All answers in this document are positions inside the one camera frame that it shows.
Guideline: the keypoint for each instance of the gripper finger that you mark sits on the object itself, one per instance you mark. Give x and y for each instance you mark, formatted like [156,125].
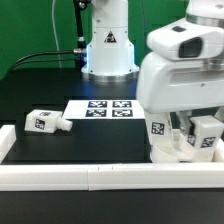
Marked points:
[220,114]
[185,123]

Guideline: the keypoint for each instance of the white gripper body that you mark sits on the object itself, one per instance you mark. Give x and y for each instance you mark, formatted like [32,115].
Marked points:
[167,86]

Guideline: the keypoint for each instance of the white round stool seat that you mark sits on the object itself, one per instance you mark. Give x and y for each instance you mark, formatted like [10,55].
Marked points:
[182,151]

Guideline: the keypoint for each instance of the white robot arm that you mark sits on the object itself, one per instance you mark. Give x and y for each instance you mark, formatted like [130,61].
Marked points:
[110,54]

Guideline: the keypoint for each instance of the white marker sheet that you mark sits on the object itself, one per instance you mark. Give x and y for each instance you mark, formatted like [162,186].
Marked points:
[103,109]

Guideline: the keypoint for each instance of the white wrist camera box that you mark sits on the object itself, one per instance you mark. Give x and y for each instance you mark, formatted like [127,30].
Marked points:
[187,41]

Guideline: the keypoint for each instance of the white front fence rail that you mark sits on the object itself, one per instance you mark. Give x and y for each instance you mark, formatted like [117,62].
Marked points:
[111,176]

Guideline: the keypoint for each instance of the white fence rail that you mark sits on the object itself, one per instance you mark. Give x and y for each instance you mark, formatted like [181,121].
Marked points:
[7,140]
[111,176]

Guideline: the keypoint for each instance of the black camera stand pole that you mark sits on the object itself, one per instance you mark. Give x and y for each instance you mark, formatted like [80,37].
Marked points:
[79,6]

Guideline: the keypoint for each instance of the white left fence rail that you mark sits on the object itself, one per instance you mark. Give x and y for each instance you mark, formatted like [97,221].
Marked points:
[7,140]

